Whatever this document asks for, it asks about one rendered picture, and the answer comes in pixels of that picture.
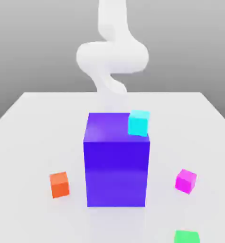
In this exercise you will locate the large purple box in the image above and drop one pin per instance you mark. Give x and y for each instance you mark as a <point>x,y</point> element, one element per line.
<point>116,170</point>

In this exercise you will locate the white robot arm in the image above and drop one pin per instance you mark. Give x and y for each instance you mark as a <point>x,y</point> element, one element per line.
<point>112,57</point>

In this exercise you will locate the small cyan cube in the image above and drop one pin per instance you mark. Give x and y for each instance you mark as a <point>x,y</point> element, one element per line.
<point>138,124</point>

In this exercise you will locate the small orange cube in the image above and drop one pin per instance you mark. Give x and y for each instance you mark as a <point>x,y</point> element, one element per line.
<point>59,187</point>

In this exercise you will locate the small green cube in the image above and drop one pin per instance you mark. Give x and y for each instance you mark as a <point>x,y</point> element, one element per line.
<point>186,237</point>

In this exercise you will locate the small magenta cube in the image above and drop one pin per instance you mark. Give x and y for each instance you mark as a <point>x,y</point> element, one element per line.
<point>185,182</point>

